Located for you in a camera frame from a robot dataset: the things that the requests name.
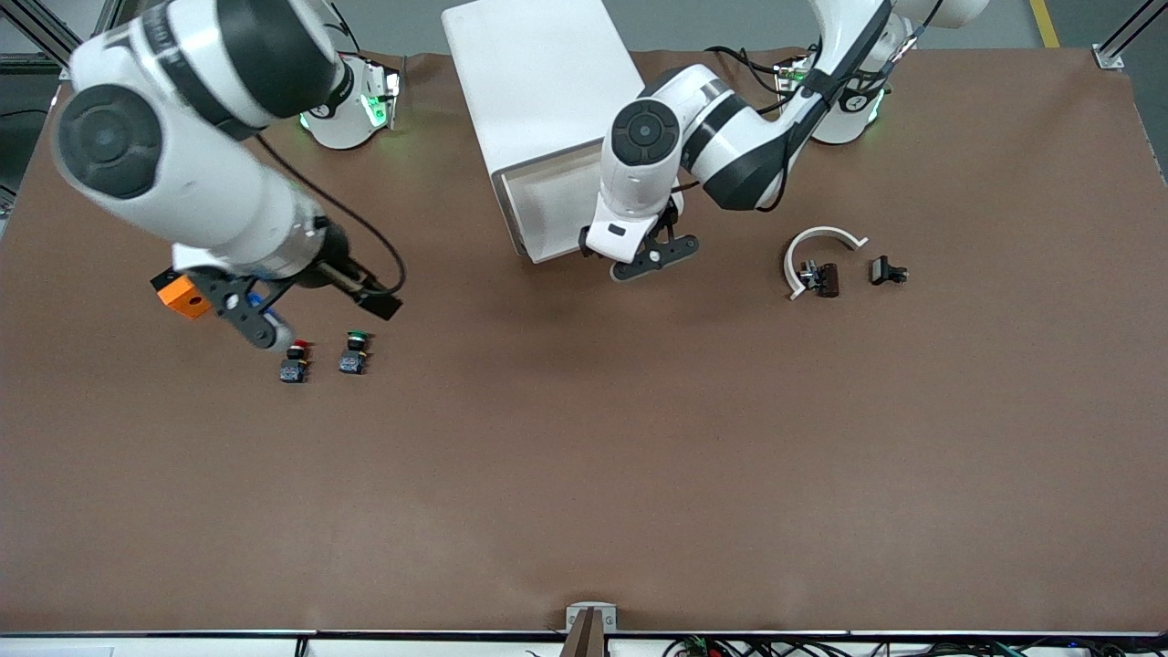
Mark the brown block with metal clip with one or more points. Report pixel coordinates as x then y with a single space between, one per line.
829 279

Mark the grey metal bracket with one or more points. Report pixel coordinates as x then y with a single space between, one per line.
572 620

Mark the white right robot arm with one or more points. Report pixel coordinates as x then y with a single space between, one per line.
210 182

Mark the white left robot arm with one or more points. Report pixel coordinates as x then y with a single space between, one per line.
730 137

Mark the cream cabinet drawer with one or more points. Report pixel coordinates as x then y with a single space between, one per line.
547 205

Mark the orange box with hole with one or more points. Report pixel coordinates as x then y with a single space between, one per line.
182 299

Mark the green push button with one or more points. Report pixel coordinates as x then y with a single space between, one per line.
352 362

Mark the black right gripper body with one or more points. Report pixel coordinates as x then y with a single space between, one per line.
336 265

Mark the small black clip part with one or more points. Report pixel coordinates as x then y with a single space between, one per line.
881 270

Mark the white drawer cabinet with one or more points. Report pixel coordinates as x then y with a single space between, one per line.
529 82

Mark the red push button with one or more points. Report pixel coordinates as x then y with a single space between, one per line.
293 370

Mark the aluminium frame profile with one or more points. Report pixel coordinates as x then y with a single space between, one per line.
1109 57
36 59

